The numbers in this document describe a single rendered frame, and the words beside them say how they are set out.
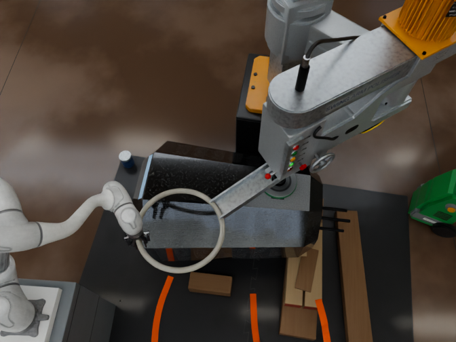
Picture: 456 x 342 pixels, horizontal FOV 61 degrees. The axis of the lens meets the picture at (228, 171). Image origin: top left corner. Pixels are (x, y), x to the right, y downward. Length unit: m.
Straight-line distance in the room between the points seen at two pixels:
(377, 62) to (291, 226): 1.06
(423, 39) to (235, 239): 1.43
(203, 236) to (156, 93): 1.82
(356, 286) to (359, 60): 1.73
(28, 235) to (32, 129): 2.41
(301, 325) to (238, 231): 0.86
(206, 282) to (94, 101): 2.03
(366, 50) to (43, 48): 3.47
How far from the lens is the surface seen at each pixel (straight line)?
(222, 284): 2.84
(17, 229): 1.61
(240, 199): 2.19
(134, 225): 1.89
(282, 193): 2.31
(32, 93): 4.22
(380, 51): 1.85
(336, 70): 1.73
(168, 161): 2.45
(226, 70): 3.92
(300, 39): 2.28
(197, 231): 2.38
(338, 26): 2.25
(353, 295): 2.99
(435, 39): 1.92
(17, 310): 2.10
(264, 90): 2.77
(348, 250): 3.06
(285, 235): 2.37
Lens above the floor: 2.92
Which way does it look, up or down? 62 degrees down
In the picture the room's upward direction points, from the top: 2 degrees counter-clockwise
